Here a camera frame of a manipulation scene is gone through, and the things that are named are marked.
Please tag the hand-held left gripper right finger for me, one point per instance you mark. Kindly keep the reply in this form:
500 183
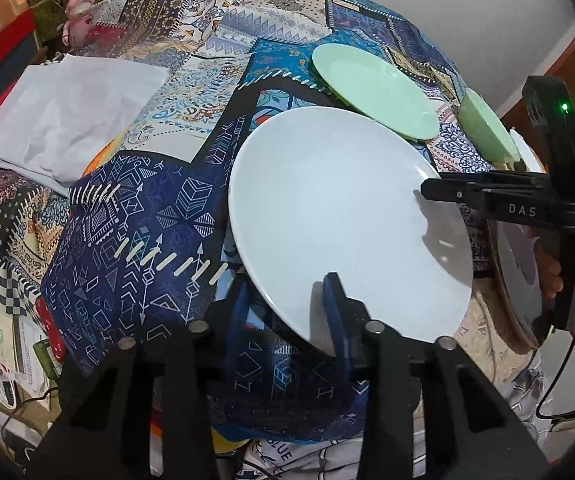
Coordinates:
336 317

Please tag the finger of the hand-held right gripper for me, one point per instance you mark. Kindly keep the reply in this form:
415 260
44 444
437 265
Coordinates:
450 192
497 178

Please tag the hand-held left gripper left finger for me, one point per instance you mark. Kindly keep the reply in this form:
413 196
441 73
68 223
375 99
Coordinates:
238 310

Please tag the green bowl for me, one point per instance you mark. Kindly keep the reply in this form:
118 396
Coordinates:
485 125

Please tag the green plate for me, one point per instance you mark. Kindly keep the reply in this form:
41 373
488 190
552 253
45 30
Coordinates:
372 90

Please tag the person's right hand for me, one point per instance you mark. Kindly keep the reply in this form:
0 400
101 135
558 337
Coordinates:
547 270

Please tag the round glass-top table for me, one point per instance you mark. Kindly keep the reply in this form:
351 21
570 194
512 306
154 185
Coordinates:
512 280

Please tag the patchwork printed blanket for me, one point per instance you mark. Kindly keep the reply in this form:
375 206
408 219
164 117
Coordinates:
132 240

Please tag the white folded cloth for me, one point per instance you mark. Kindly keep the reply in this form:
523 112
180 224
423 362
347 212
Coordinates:
67 110

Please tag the pink bunny toy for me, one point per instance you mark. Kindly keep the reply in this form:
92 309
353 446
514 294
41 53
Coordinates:
80 15

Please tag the green cardboard box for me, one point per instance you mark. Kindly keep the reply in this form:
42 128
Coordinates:
50 12

